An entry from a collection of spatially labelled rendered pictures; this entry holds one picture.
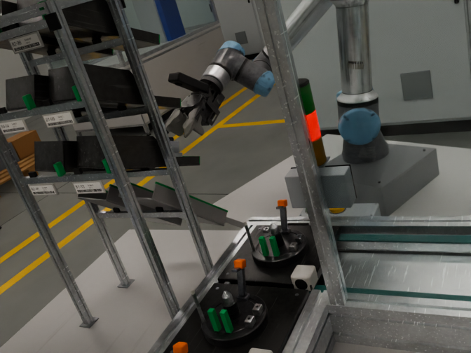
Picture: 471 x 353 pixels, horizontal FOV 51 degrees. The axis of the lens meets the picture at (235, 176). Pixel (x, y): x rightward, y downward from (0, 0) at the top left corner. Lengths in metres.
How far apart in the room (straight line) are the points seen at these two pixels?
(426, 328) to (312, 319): 0.21
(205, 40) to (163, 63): 1.03
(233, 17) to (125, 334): 8.24
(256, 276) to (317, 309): 0.19
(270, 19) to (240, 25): 8.43
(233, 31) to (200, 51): 2.04
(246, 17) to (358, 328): 8.32
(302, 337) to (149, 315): 0.51
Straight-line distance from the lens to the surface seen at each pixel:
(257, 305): 1.03
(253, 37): 9.18
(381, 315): 1.04
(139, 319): 1.39
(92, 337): 1.42
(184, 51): 7.11
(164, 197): 1.22
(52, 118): 1.10
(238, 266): 1.05
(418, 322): 1.04
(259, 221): 1.41
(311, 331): 1.01
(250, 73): 1.46
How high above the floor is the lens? 1.63
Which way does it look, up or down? 22 degrees down
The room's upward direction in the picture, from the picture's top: 17 degrees counter-clockwise
